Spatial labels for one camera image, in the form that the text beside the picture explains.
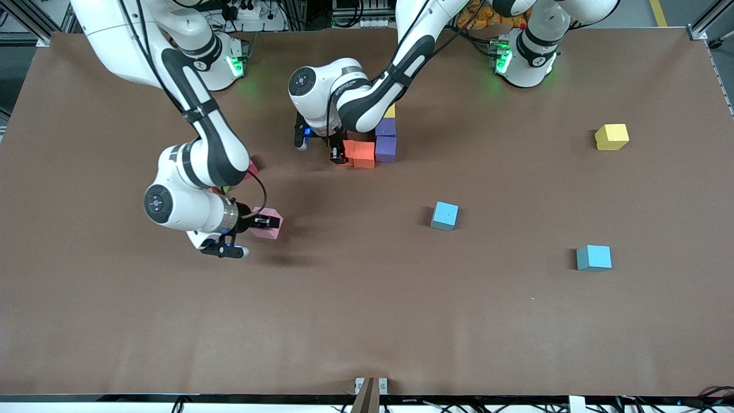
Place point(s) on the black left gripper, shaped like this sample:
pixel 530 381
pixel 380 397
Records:
pixel 335 143

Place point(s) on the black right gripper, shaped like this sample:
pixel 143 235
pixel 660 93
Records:
pixel 245 221

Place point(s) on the orange foam block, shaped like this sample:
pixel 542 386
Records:
pixel 364 155
pixel 349 150

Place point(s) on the pink foam block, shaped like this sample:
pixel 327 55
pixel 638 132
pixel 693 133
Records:
pixel 270 232

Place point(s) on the purple foam block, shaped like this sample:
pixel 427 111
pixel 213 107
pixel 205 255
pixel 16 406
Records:
pixel 386 150
pixel 386 127

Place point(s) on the yellow foam block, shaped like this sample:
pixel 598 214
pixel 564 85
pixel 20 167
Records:
pixel 390 111
pixel 612 137

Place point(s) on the blue foam block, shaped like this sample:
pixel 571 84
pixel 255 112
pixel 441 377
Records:
pixel 445 215
pixel 594 257

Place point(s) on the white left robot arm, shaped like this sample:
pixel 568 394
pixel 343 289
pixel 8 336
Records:
pixel 321 92

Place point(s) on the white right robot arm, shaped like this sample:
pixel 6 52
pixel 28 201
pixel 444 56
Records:
pixel 189 206

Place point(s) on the red foam block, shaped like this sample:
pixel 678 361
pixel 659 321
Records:
pixel 253 169

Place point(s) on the large table cover mat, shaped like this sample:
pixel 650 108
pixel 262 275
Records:
pixel 344 298

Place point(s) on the black electronics rack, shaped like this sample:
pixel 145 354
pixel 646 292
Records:
pixel 373 11

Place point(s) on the white power strip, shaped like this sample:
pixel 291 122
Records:
pixel 250 12

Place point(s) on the bag of orange items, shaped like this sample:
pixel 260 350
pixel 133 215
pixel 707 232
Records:
pixel 487 17

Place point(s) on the metal clamp bracket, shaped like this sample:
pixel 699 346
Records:
pixel 367 398

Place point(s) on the aluminium frame profile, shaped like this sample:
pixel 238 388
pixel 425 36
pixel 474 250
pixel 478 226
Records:
pixel 39 39
pixel 697 31

